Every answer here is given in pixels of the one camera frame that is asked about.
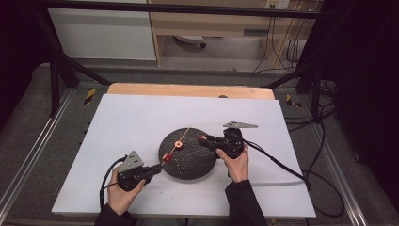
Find aluminium floor rail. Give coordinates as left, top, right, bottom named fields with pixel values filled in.
left=0, top=89, right=75, bottom=215
left=301, top=93, right=369, bottom=226

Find person's left hand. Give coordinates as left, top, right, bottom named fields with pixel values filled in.
left=107, top=167, right=147, bottom=217

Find black floor cable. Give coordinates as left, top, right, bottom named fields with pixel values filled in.
left=283, top=79, right=346, bottom=218

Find black textured round plate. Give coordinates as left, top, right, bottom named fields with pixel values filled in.
left=158, top=127, right=218, bottom=181

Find hanging black cables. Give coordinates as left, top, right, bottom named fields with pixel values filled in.
left=251, top=15, right=304, bottom=75

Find wooden table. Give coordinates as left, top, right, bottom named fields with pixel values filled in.
left=106, top=82, right=276, bottom=101

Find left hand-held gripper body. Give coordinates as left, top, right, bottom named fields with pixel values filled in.
left=117, top=150, right=152, bottom=192

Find dark curtain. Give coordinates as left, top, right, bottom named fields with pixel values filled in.
left=309, top=0, right=399, bottom=205
left=0, top=0, right=51, bottom=133

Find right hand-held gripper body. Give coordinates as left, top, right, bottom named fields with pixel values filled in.
left=215, top=121, right=259, bottom=159

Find white cabinet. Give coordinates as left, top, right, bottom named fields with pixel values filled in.
left=47, top=0, right=157, bottom=61

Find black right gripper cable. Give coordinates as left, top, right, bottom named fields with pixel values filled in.
left=241, top=137, right=312, bottom=191

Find black metal frame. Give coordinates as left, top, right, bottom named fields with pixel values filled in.
left=32, top=0, right=324, bottom=119

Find white power strip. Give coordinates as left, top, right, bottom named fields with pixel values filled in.
left=264, top=0, right=292, bottom=10

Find yellow black tape strip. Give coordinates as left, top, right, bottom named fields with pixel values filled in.
left=83, top=88, right=97, bottom=105
left=285, top=93, right=302, bottom=108

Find thin wooden skewer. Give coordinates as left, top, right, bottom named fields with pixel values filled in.
left=160, top=124, right=193, bottom=168

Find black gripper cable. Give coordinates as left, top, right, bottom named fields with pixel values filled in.
left=99, top=155, right=127, bottom=210
left=241, top=137, right=312, bottom=191

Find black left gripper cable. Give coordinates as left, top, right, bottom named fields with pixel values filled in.
left=99, top=155, right=127, bottom=210

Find light wooden desk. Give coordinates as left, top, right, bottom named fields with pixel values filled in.
left=147, top=0, right=318, bottom=69

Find white chair base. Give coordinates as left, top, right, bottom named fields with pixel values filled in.
left=173, top=34, right=208, bottom=49

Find white table board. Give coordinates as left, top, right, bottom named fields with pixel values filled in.
left=51, top=93, right=317, bottom=220

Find person's right hand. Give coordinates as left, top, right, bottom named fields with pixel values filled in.
left=215, top=145, right=249, bottom=184

